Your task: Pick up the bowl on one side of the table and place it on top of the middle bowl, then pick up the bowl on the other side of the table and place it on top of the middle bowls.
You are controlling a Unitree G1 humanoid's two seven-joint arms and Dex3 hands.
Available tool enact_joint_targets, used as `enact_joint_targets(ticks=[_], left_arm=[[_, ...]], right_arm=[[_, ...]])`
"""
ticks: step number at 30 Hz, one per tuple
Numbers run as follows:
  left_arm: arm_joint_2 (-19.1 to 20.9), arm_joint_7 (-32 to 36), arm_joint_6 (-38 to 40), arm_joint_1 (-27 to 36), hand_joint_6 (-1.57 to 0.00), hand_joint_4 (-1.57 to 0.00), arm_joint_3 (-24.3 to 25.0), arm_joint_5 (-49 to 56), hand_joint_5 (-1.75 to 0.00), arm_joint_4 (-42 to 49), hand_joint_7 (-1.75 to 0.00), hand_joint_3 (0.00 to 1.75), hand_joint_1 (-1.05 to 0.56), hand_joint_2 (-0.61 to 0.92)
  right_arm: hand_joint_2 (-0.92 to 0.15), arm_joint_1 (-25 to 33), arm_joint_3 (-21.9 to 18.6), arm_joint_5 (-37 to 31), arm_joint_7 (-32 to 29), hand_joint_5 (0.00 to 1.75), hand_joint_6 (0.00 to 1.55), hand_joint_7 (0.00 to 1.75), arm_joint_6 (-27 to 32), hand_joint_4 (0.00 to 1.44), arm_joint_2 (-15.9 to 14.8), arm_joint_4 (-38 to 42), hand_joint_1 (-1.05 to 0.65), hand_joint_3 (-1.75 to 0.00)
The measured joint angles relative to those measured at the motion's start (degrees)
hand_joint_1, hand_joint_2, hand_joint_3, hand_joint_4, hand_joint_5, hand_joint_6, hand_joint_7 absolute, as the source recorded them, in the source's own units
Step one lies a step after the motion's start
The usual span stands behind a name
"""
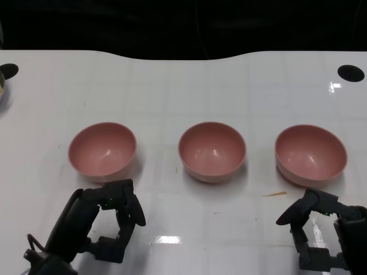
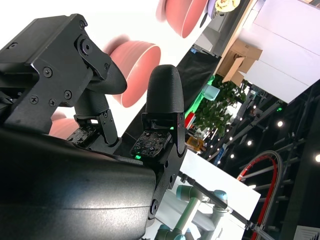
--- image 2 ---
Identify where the grey metal cabinet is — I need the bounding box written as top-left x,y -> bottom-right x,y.
199,11 -> 241,59

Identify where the yellow device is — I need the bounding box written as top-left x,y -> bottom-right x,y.
186,135 -> 207,153

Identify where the red black hoop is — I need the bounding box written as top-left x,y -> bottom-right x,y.
236,149 -> 285,240

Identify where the light teal container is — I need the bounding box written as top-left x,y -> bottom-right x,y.
203,83 -> 221,101

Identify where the brown cardboard box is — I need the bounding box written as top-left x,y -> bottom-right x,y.
216,38 -> 264,86

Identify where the red white can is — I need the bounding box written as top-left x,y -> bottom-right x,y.
184,111 -> 196,129

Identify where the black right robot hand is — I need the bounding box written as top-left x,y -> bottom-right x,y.
0,13 -> 188,240

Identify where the pink ribbed plastic bowl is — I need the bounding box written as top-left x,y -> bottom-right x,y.
103,34 -> 162,109
155,0 -> 209,39
49,109 -> 81,141

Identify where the green table cloth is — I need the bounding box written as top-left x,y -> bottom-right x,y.
186,74 -> 216,118

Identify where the white vent grille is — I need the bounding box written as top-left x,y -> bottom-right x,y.
294,224 -> 320,240

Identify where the green leafy plant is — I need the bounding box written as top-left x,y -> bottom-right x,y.
194,74 -> 251,139

